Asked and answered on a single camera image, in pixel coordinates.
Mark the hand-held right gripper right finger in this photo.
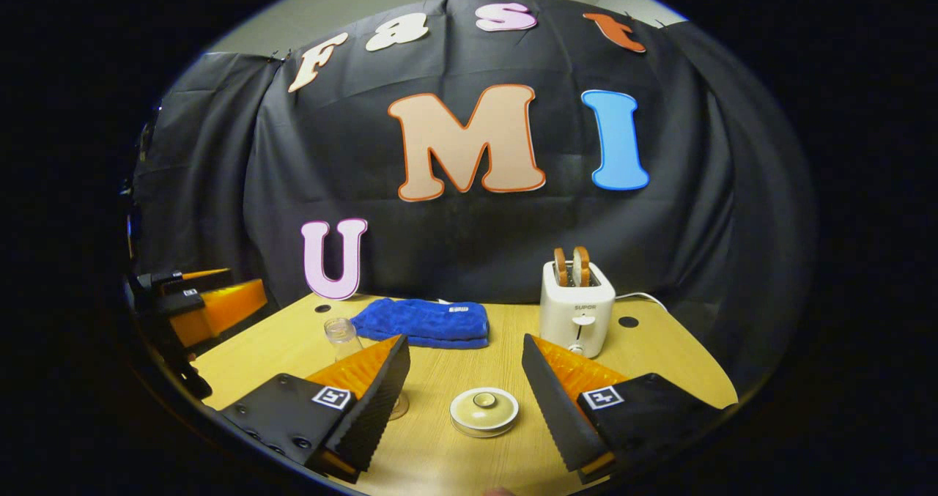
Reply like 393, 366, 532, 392
520, 334, 739, 485

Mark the cream teacup lid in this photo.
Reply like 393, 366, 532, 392
449, 387, 520, 431

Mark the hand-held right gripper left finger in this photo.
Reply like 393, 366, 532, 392
217, 334, 413, 484

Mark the blue folded towel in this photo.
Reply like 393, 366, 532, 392
350, 297, 490, 350

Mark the white toaster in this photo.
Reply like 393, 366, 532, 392
539, 260, 616, 359

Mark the white toaster cable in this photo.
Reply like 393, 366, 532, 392
614, 292, 669, 314

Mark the clear water bottle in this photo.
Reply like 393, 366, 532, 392
324, 318, 410, 418

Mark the black backdrop cloth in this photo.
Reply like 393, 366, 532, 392
125, 0, 818, 401

